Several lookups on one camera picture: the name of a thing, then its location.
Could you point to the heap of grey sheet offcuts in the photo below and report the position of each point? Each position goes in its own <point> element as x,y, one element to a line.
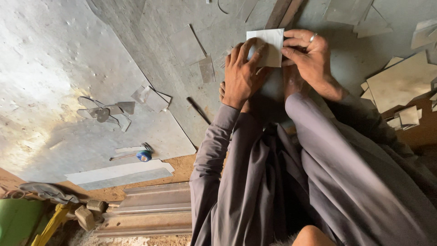
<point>355,15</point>

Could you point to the large shiny dented metal sheet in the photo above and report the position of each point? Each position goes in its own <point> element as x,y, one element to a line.
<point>68,68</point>

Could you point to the slanted grey metal strip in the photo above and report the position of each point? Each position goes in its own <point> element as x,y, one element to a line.
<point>246,9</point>

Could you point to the bent pale metal piece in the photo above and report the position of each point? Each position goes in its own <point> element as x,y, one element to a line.
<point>425,32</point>

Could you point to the person's grey clothing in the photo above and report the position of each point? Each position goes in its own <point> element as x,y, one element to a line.
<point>307,177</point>

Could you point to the folded metal offcut pieces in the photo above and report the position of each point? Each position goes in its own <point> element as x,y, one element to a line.
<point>152,98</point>

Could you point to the cluster of curved metal scraps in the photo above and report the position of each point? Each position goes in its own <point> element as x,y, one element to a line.
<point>104,112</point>

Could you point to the stack of ribbed metal profiles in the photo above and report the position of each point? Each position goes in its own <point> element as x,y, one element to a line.
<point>150,211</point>

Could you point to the green container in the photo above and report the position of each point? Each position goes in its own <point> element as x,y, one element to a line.
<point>17,220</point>

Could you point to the stack of large tan sheets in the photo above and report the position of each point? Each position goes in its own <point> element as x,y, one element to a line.
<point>399,82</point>

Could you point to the large dull grey metal sheet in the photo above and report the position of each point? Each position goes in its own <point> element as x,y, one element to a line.
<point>164,20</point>

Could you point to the person's left hand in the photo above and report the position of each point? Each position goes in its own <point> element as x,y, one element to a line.
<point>240,77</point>

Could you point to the person's right hand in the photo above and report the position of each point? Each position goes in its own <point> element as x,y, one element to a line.
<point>315,63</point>

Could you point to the stack of small square sheets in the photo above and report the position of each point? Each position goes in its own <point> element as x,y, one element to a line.
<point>406,118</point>

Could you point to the long pale metal strip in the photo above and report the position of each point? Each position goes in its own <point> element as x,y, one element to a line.
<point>112,170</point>

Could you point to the small pale stone block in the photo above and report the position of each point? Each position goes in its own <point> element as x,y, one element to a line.
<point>95,205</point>

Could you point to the blue tape measure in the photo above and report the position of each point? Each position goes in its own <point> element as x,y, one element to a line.
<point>144,155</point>

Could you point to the person's right foot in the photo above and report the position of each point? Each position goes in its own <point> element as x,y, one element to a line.
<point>293,80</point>

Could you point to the dark metal rod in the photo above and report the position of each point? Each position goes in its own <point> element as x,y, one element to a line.
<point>198,110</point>

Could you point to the brown wooden plank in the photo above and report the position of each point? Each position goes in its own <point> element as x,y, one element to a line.
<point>278,13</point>

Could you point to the grey metal snips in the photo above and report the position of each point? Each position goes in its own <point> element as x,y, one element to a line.
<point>46,191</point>

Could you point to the square grey metal offcut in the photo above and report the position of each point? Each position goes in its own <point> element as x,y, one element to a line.
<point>186,46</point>

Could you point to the small pale square metal sheet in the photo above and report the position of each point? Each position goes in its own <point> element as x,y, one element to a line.
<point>273,44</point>

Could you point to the long grey metal strip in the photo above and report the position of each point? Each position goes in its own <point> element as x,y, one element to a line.
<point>129,179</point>

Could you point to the small narrow metal offcut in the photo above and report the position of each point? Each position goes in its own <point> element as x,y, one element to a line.
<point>207,70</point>

